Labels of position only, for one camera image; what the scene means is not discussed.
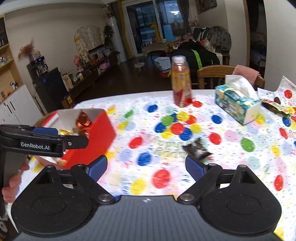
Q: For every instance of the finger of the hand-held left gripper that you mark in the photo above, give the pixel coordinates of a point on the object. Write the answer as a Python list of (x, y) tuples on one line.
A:
[(45, 131), (76, 141)]

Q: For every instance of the slatted wooden chair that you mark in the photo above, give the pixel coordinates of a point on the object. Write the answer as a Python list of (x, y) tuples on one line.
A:
[(215, 70)]

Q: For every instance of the yellow giraffe toy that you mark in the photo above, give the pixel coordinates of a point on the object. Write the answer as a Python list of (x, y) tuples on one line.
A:
[(155, 32)]

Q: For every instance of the teal tissue box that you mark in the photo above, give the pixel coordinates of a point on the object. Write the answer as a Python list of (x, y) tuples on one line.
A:
[(233, 104)]

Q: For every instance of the person's left hand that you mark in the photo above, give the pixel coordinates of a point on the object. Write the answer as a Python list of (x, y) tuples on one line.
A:
[(15, 183)]

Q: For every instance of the balloon print tablecloth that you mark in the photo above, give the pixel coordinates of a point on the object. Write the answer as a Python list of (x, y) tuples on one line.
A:
[(231, 162)]

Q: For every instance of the small white stool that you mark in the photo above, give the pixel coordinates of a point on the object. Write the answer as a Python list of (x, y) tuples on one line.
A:
[(139, 65)]

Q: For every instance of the dark television cabinet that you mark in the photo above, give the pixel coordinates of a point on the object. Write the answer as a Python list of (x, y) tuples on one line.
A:
[(92, 76)]

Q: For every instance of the open dark snack wrapper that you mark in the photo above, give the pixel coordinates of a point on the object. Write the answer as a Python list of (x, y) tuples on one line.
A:
[(275, 105)]

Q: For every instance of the white cabinet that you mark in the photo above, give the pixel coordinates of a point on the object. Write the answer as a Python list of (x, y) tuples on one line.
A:
[(18, 106)]

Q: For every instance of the orange juice bottle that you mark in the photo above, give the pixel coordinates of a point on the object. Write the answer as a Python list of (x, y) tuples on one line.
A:
[(181, 81)]

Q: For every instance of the pink flower bunch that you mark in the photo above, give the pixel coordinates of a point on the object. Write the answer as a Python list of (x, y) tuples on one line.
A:
[(78, 62)]

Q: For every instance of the purple candy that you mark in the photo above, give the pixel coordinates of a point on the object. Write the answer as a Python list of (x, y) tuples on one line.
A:
[(196, 149)]

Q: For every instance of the shiny red-brown snack packet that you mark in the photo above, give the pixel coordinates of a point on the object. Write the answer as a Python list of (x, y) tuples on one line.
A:
[(83, 121)]

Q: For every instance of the yellow paper bag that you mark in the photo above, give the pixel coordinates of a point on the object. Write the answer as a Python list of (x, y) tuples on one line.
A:
[(67, 82)]

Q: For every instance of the dried flower vase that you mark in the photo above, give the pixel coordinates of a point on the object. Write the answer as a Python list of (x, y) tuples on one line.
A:
[(26, 51)]

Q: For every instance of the red cardboard box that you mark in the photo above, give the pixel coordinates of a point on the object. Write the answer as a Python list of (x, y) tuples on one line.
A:
[(101, 136)]

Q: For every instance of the pink plush toy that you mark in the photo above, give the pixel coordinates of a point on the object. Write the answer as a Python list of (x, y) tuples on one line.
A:
[(104, 65)]

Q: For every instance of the yellow curtain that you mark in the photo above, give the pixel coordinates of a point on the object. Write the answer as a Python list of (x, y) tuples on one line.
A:
[(123, 30)]

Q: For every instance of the grey curtain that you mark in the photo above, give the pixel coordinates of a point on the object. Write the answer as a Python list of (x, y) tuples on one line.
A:
[(184, 14)]

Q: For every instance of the sliding glass door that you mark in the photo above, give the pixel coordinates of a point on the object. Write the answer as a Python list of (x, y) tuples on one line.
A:
[(148, 20)]

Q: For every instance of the wooden wall shelf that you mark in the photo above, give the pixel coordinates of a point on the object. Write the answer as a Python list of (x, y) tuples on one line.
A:
[(9, 76)]

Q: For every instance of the black backpack green stripe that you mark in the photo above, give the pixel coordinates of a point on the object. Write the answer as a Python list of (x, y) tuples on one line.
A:
[(203, 58)]

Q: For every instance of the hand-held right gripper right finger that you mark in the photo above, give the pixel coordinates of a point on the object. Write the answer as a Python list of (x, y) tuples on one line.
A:
[(195, 167)]

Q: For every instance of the dark framed wall picture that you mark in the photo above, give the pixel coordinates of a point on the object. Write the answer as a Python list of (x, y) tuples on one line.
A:
[(202, 5), (213, 3)]

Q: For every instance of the white standing air conditioner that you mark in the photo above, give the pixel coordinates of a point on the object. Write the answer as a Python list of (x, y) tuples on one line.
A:
[(116, 39)]

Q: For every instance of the patterned television cover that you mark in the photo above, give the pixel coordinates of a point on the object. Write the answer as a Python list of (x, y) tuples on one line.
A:
[(89, 37)]

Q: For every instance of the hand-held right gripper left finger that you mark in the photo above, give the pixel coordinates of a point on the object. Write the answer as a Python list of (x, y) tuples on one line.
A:
[(97, 166)]

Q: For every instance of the green potted plant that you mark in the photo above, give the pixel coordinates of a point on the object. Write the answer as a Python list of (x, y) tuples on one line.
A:
[(108, 33)]

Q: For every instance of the pink cloth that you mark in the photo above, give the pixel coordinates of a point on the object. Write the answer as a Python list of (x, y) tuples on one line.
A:
[(245, 71)]

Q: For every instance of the grey jacket pile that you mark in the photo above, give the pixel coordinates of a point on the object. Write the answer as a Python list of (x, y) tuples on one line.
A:
[(219, 37)]

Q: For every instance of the low coffee table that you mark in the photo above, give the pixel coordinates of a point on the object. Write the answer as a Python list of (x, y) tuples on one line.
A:
[(155, 48)]

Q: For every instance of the blue clothes pile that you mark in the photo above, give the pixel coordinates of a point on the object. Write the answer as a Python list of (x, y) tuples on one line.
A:
[(163, 62)]

